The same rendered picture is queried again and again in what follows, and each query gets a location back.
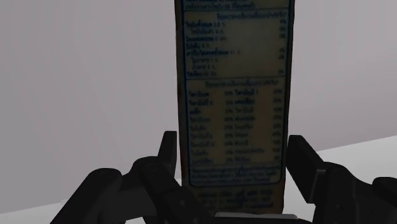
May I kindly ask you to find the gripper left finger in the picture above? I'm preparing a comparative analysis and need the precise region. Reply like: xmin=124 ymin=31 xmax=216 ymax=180
xmin=49 ymin=130 xmax=215 ymax=224

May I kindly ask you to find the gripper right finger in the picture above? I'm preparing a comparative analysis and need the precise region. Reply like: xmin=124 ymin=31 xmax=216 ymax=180
xmin=286 ymin=134 xmax=397 ymax=224

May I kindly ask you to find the yellow printed carton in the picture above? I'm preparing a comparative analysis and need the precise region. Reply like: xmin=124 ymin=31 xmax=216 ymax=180
xmin=174 ymin=0 xmax=295 ymax=216

